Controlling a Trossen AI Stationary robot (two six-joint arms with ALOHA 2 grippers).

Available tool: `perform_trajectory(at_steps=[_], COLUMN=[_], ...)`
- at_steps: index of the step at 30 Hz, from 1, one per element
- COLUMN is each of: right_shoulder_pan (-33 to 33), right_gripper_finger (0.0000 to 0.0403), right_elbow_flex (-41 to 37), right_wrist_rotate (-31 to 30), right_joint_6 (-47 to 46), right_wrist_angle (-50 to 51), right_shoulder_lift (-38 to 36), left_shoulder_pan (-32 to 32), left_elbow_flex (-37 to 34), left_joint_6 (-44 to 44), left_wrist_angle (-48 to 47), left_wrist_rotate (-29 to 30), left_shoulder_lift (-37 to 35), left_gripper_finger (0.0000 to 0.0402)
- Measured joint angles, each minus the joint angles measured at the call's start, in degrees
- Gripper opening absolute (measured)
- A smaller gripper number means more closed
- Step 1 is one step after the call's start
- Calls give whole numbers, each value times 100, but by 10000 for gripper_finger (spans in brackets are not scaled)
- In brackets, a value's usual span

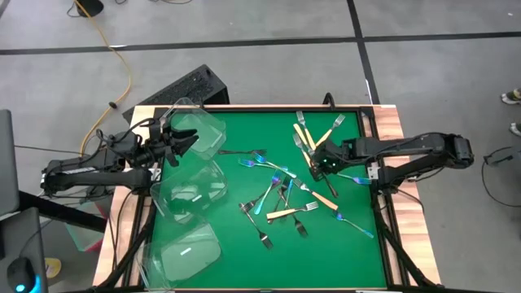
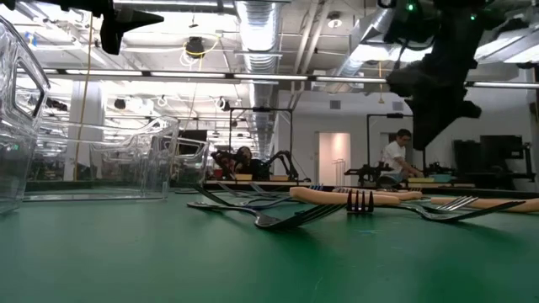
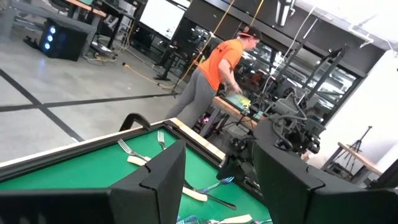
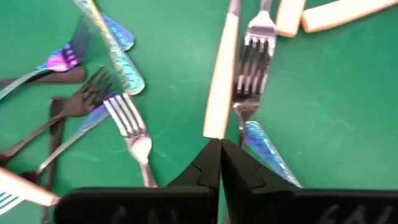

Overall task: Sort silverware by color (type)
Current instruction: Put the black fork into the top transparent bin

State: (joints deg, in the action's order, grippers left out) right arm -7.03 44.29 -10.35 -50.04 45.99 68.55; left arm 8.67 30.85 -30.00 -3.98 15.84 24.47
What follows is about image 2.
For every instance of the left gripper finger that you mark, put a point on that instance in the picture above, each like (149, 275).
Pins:
(113, 29)

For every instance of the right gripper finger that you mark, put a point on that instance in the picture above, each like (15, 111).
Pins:
(421, 126)
(444, 122)

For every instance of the black metal fork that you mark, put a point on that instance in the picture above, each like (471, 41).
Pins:
(219, 198)
(484, 211)
(236, 209)
(355, 208)

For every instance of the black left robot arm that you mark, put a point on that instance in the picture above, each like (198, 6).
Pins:
(6, 3)

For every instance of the background black robot arm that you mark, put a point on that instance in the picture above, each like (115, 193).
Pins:
(362, 171)
(438, 169)
(286, 162)
(223, 162)

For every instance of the person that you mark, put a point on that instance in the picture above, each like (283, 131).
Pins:
(248, 166)
(395, 155)

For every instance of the black ceiling device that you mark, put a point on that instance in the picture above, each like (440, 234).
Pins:
(195, 46)

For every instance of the lit doorway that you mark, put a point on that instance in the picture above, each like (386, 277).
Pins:
(334, 155)

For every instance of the round ceiling fixture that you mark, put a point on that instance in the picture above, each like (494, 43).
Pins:
(334, 22)

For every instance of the clear plastic bin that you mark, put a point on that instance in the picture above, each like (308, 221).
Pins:
(126, 168)
(25, 126)
(193, 168)

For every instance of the green table mat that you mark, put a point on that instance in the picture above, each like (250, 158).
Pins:
(126, 261)

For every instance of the grey wall vent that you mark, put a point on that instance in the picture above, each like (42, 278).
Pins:
(334, 104)
(398, 105)

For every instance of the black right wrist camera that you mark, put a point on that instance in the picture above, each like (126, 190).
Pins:
(404, 25)

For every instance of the black table frame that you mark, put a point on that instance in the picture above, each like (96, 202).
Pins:
(484, 192)

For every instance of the ceiling light rail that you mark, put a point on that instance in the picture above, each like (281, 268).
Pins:
(189, 75)

